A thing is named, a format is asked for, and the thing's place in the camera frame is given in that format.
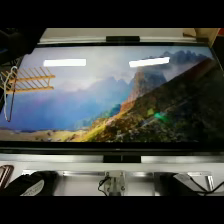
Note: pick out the wooden rack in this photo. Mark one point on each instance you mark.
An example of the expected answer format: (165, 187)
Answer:
(31, 79)

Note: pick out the brown clothes hanger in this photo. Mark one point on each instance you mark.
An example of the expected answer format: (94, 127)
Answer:
(11, 103)

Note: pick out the white clothes hanger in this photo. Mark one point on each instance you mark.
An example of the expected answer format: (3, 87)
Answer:
(13, 68)

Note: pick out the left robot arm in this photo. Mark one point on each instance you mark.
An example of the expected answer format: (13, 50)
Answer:
(30, 183)

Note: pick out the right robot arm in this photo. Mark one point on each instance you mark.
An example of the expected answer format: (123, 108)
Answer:
(186, 182)

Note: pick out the silver frame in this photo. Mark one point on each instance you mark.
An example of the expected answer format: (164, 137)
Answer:
(80, 186)

